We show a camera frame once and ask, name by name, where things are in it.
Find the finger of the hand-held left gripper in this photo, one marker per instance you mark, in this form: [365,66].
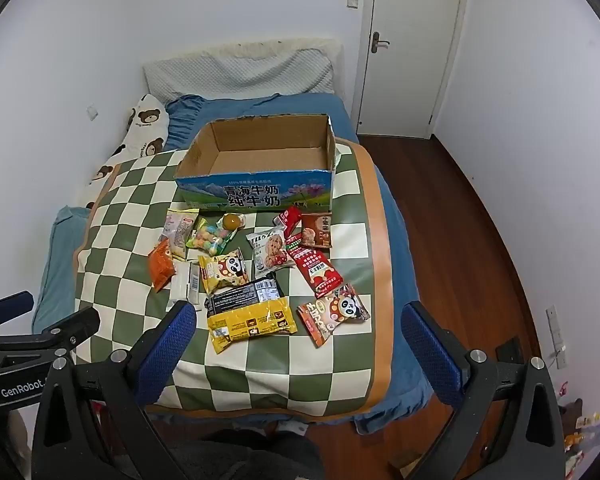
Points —
[72,326]
[5,308]

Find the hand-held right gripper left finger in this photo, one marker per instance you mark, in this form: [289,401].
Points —
[167,345]

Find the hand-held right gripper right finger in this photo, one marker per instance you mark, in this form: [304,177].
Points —
[430,355]

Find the black yellow snack packet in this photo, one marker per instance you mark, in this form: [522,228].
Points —
[252,320]

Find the red panda snack packet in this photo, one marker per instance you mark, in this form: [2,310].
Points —
[335,312]

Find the colourful candy ball packet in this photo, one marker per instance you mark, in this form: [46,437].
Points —
[210,240]

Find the white cookie packet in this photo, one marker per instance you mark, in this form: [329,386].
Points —
[267,252]

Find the long red snack packet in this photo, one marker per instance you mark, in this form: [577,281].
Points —
[317,267]

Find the brown snack packet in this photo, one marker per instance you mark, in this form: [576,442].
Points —
[316,230]

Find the cardboard box blue print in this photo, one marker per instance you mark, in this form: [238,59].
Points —
[260,195]

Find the light blue cushion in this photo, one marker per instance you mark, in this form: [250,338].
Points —
[55,270]

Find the white wafer packet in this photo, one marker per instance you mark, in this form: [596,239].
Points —
[184,285]

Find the orange snack packet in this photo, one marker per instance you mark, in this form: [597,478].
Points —
[161,270]

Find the yellow panda snack packet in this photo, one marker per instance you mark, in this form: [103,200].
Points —
[225,272]

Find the green white checkered blanket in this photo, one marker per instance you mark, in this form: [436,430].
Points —
[330,370]

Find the cardboard scrap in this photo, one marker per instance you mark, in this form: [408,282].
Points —
[405,461]

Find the pink white snack packet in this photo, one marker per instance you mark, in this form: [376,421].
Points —
[179,232]

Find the white power strip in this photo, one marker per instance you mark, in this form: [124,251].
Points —
[555,330]

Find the orange jelly cup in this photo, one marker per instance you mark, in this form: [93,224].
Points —
[231,221]

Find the person's dark trousers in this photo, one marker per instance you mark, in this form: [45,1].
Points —
[260,455]

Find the colourful small toys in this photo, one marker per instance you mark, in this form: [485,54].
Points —
[582,425]

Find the small red snack packet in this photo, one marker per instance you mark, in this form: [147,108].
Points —
[287,219]

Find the bear print pillow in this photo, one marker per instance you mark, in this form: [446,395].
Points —
[140,125]

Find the grey textured pillow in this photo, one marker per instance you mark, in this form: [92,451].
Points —
[240,72]

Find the white door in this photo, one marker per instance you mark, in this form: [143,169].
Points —
[410,50]

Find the white fluffy pillow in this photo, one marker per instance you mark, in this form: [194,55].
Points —
[336,60]

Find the white wall socket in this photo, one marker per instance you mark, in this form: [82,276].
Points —
[92,111]

